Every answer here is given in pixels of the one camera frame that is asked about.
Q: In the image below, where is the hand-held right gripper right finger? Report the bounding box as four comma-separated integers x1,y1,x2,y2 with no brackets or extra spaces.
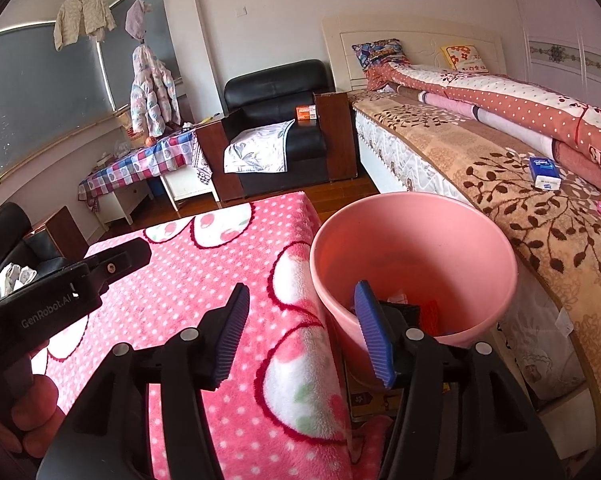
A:
354,280,566,480

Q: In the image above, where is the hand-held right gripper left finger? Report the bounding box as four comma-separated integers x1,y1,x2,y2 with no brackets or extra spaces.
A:
36,282,251,480

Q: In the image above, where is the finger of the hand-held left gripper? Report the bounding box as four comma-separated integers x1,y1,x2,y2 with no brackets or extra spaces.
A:
83,237,152,293

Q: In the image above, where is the red foam net sleeve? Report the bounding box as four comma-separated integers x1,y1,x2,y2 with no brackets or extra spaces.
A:
419,300,442,337

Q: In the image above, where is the pink plastic bucket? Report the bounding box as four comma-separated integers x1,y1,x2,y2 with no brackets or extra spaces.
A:
309,192,519,393

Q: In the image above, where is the person's left hand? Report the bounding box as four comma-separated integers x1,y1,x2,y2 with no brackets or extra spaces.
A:
0,352,67,461

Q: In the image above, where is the crumpled white cloth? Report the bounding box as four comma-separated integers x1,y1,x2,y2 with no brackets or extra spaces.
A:
0,262,37,298

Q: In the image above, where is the pink dotted cherry blanket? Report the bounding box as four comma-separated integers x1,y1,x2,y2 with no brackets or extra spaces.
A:
30,191,396,480

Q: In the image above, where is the brown patterned box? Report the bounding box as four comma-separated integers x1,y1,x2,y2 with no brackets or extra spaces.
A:
343,360,406,423

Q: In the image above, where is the black armchair with white cloth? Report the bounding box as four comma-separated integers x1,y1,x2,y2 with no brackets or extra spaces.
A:
0,202,88,306

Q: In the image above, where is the checkered tablecloth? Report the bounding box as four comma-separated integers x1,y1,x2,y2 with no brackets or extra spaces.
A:
78,127,214,211

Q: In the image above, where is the white table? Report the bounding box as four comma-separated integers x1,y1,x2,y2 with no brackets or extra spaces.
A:
95,167,221,226

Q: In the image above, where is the brown paper bag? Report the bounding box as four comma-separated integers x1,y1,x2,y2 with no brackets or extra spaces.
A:
118,110,146,148

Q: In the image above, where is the pastel puffy jacket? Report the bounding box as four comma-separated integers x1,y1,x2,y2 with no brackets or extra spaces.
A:
129,44,181,138

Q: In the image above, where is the floral cloth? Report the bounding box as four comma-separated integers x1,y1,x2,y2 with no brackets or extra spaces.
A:
224,119,296,174

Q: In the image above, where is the wide grey roller blind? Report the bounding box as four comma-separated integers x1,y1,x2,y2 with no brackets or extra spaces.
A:
0,22,116,178

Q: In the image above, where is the blue tissue pack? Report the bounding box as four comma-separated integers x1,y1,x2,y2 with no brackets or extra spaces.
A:
529,156,562,191

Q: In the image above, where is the black armchair with floral cloth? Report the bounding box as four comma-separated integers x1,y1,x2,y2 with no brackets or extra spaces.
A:
195,59,359,203

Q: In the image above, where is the pink hat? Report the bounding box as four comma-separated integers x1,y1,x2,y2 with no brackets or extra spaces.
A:
124,0,154,41

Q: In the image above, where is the cream hanging jacket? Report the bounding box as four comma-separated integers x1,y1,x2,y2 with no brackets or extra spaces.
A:
54,0,116,52

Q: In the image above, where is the narrow grey roller blind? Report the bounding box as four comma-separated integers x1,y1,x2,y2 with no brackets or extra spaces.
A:
98,0,178,111

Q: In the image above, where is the red dotted quilt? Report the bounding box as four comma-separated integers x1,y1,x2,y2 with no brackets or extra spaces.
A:
365,62,601,191

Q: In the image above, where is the colourful cartoon pillow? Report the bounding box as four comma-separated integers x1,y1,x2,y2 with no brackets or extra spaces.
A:
351,38,412,72

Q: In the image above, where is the yellow flowered pillow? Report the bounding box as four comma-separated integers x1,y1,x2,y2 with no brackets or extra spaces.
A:
441,44,489,73

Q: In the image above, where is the cream headboard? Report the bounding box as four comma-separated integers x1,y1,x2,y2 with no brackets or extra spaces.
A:
322,15,507,93

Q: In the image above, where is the white wardrobe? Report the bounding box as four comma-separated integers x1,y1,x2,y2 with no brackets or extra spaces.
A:
503,0,601,126

